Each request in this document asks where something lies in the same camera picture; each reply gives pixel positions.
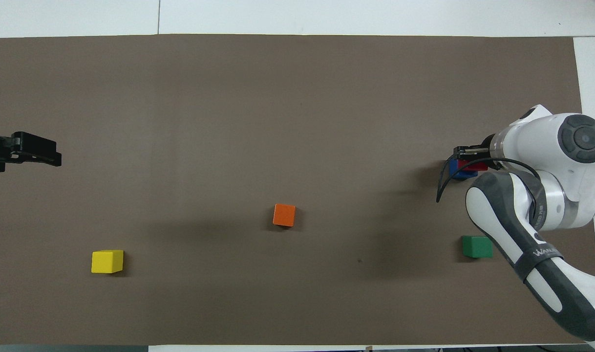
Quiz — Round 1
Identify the green wooden block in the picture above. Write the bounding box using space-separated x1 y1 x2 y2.
462 236 493 259

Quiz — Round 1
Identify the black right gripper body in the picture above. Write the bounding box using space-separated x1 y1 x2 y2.
482 134 498 169

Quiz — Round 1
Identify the blue wooden block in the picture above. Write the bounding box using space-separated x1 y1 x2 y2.
448 159 474 180

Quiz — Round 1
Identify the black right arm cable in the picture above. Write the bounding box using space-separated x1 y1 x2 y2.
436 156 542 203

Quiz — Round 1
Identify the orange wooden block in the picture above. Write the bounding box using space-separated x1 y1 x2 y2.
273 203 297 228

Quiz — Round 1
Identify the yellow wooden block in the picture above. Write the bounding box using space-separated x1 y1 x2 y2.
91 249 125 274

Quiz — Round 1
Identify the brown table mat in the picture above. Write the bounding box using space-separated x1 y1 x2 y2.
0 33 595 347

